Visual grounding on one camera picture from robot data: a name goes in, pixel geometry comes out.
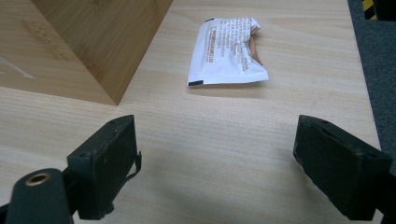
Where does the wooden tea box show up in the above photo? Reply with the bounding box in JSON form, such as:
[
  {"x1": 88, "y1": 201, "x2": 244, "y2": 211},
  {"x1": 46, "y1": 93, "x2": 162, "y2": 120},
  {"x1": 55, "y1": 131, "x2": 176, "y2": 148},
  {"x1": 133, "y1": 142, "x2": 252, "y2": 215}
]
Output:
[{"x1": 0, "y1": 0, "x2": 175, "y2": 106}]

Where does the black stand base striped edge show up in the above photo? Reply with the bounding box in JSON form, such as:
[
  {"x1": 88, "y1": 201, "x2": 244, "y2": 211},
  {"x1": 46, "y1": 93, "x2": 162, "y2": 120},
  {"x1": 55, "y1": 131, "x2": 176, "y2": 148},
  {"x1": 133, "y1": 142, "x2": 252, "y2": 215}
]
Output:
[{"x1": 360, "y1": 0, "x2": 396, "y2": 22}]

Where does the white tea packet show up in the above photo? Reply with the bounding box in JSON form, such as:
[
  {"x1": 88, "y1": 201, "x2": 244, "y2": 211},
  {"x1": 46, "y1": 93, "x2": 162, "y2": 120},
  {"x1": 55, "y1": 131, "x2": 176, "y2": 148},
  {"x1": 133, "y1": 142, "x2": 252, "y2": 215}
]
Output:
[{"x1": 186, "y1": 17, "x2": 270, "y2": 88}]

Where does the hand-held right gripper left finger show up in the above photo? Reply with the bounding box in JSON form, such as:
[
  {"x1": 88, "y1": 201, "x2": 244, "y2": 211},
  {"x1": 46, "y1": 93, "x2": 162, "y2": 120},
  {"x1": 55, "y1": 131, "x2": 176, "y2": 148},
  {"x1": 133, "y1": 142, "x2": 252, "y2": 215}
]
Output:
[{"x1": 66, "y1": 114, "x2": 143, "y2": 221}]

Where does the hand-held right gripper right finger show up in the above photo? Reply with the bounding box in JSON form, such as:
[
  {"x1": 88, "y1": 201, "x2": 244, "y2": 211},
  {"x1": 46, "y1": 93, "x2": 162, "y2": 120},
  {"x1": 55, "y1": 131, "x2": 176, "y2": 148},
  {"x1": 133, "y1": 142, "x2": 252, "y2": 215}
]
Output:
[{"x1": 292, "y1": 114, "x2": 394, "y2": 222}]

